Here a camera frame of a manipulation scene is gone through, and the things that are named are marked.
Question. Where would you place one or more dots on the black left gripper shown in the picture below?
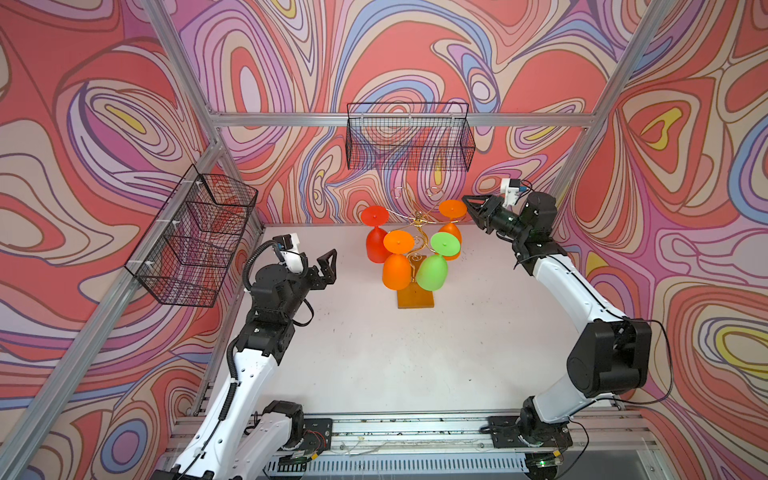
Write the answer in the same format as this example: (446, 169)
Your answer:
(319, 283)

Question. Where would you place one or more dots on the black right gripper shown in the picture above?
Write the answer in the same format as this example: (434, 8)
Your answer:
(482, 218)

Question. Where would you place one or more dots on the orange wine glass back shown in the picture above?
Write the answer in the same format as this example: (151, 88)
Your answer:
(453, 211)

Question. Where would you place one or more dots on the orange wine glass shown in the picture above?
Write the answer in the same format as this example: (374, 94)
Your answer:
(453, 211)
(397, 270)

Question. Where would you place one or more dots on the green wine glass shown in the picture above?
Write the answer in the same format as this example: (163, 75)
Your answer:
(433, 271)

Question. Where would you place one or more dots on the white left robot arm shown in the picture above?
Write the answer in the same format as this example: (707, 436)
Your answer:
(252, 360)

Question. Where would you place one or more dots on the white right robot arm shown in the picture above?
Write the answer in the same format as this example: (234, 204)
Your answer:
(507, 319)

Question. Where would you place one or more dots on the orange wine glass front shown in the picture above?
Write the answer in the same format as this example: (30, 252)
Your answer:
(397, 270)

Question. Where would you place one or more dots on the red wine glass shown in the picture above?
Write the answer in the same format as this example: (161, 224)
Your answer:
(375, 217)

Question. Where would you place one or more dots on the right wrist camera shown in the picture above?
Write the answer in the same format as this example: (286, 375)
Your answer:
(512, 190)

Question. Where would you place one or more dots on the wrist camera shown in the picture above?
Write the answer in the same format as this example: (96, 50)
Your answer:
(512, 190)
(289, 248)

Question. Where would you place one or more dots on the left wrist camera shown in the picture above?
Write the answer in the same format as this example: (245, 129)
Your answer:
(289, 248)

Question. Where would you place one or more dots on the black wire basket back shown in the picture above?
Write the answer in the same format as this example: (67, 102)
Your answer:
(409, 136)

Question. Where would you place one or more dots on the black wire basket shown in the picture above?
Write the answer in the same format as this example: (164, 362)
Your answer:
(200, 227)
(409, 136)

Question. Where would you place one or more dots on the gold wire glass rack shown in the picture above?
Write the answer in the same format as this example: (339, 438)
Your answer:
(414, 297)

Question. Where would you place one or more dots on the black wire basket left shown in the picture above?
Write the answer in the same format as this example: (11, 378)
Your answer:
(200, 227)

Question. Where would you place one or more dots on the metal base rail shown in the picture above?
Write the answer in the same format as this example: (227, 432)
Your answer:
(599, 444)

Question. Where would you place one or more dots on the aluminium cage frame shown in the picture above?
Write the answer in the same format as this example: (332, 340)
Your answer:
(97, 127)

